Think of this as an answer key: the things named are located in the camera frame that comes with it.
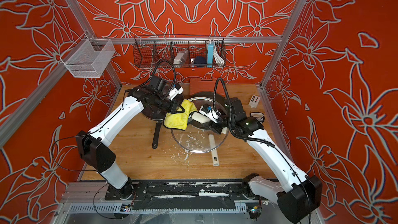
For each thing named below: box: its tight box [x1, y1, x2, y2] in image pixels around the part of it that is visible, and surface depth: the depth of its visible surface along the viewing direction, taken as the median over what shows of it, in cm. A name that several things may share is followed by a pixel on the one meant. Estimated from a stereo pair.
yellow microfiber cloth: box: [163, 99, 198, 131], surface depth 76 cm
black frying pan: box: [141, 105, 168, 150], surface depth 83 cm
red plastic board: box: [189, 77, 226, 96], surface depth 119 cm
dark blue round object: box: [193, 56, 208, 68], surface depth 97 cm
